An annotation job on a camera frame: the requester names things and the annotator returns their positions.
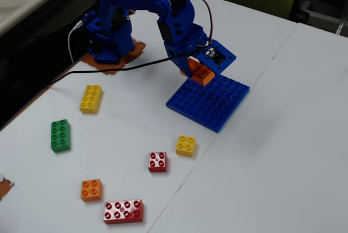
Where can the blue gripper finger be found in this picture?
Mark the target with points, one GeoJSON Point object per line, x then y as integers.
{"type": "Point", "coordinates": [186, 66]}

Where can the orange 2x4 block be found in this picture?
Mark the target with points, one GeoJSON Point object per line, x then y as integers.
{"type": "Point", "coordinates": [202, 76]}

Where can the yellow 2x2 block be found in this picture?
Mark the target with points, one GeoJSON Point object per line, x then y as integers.
{"type": "Point", "coordinates": [186, 146]}

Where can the red 2x2 block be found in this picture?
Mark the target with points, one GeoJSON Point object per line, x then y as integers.
{"type": "Point", "coordinates": [157, 162]}

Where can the yellow 2x4 block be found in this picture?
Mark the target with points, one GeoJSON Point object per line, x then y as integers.
{"type": "Point", "coordinates": [91, 99]}

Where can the green 2x4 block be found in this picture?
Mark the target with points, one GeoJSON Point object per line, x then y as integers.
{"type": "Point", "coordinates": [60, 136]}

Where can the orange 2x2 block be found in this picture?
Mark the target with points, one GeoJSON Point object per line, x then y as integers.
{"type": "Point", "coordinates": [92, 190]}

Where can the red 2x4 block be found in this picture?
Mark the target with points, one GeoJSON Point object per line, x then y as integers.
{"type": "Point", "coordinates": [123, 211]}

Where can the blue 8x8 studded plate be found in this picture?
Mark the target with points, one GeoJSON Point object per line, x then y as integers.
{"type": "Point", "coordinates": [212, 108]}

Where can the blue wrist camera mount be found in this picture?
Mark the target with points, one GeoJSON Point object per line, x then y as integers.
{"type": "Point", "coordinates": [217, 57]}

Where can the black metal chair frame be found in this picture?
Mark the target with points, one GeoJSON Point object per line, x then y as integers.
{"type": "Point", "coordinates": [320, 5]}

